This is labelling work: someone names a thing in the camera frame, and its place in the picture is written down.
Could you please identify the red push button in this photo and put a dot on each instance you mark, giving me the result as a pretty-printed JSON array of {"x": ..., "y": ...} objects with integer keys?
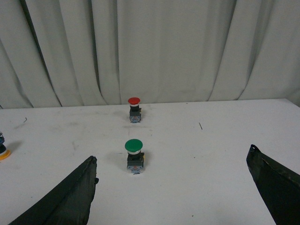
[{"x": 135, "y": 110}]

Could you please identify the green push button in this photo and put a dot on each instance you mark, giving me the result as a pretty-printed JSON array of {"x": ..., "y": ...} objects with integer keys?
[{"x": 135, "y": 156}]

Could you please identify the white curtain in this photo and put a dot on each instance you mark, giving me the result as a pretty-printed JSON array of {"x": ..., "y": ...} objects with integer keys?
[{"x": 102, "y": 52}]

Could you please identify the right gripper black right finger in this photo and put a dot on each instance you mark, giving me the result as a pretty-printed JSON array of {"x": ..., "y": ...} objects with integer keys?
[{"x": 278, "y": 186}]

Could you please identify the yellow push button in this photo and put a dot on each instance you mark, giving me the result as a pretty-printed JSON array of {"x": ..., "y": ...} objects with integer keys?
[{"x": 4, "y": 152}]

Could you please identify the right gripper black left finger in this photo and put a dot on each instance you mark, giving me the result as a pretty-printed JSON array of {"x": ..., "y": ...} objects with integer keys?
[{"x": 69, "y": 202}]

